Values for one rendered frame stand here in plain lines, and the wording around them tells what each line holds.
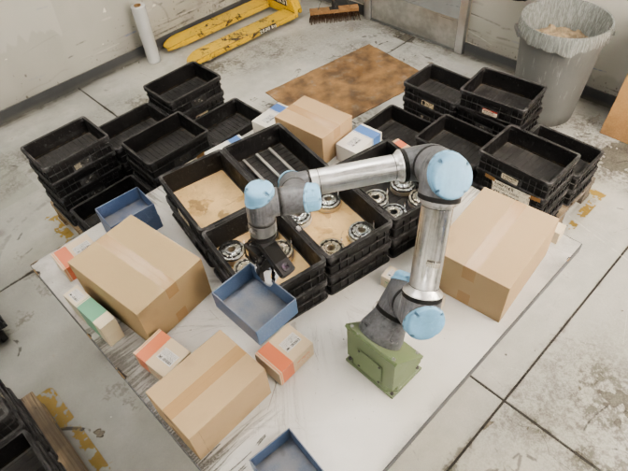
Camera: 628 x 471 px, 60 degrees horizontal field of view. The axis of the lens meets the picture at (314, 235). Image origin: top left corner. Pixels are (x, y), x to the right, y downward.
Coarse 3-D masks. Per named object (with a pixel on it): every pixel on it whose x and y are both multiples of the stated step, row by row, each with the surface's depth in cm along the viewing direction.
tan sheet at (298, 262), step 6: (246, 234) 212; (240, 240) 210; (246, 240) 210; (294, 252) 204; (294, 258) 202; (300, 258) 202; (294, 264) 200; (300, 264) 200; (306, 264) 200; (294, 270) 198; (300, 270) 198; (270, 276) 197; (288, 276) 197
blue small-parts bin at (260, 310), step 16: (240, 272) 161; (224, 288) 159; (240, 288) 164; (256, 288) 164; (272, 288) 160; (224, 304) 152; (240, 304) 160; (256, 304) 160; (272, 304) 159; (288, 304) 151; (240, 320) 150; (256, 320) 156; (272, 320) 148; (288, 320) 155; (256, 336) 148
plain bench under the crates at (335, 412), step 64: (192, 320) 202; (320, 320) 198; (448, 320) 195; (512, 320) 193; (128, 384) 187; (320, 384) 181; (448, 384) 178; (256, 448) 168; (320, 448) 167; (384, 448) 165
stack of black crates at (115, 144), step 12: (144, 108) 344; (156, 108) 338; (120, 120) 335; (132, 120) 342; (144, 120) 348; (156, 120) 346; (108, 132) 334; (120, 132) 340; (132, 132) 340; (120, 144) 333; (120, 156) 317; (132, 168) 326
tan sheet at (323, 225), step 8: (344, 208) 218; (312, 216) 216; (320, 216) 216; (328, 216) 216; (336, 216) 216; (344, 216) 215; (352, 216) 215; (312, 224) 213; (320, 224) 213; (328, 224) 213; (336, 224) 212; (344, 224) 212; (312, 232) 211; (320, 232) 210; (328, 232) 210; (336, 232) 210; (344, 232) 210; (320, 240) 207; (344, 240) 207
